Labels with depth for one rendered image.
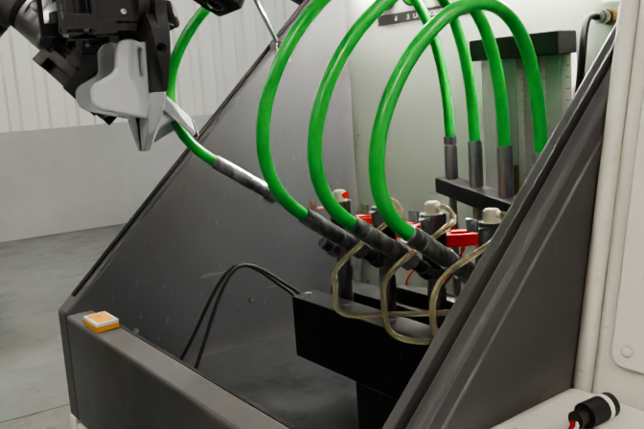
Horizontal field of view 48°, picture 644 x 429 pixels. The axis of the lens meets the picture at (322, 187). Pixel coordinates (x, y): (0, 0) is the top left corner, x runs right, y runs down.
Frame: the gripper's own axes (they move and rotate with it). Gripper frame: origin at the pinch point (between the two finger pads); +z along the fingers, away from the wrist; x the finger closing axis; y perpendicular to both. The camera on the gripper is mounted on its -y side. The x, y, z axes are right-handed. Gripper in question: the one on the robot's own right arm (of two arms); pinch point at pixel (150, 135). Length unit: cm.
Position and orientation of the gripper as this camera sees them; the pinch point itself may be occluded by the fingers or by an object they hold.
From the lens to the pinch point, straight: 63.9
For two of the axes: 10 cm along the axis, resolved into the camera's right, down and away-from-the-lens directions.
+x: 6.0, 0.7, -8.0
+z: 0.7, 9.9, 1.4
